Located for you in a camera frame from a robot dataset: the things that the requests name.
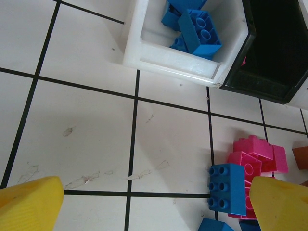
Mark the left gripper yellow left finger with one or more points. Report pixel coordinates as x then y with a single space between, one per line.
29 207

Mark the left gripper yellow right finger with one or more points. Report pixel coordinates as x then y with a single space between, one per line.
281 209

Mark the orange lego brick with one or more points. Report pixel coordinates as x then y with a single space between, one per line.
304 183
302 157

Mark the blue sloped lego brick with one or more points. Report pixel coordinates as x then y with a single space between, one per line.
204 36

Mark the long blue lego brick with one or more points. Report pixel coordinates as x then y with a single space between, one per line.
187 4

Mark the blue six-stud lego brick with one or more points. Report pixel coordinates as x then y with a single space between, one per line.
231 187

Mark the white plastic bin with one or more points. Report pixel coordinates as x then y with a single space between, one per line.
300 98
183 65

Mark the black plastic bin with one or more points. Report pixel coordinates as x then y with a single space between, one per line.
272 48

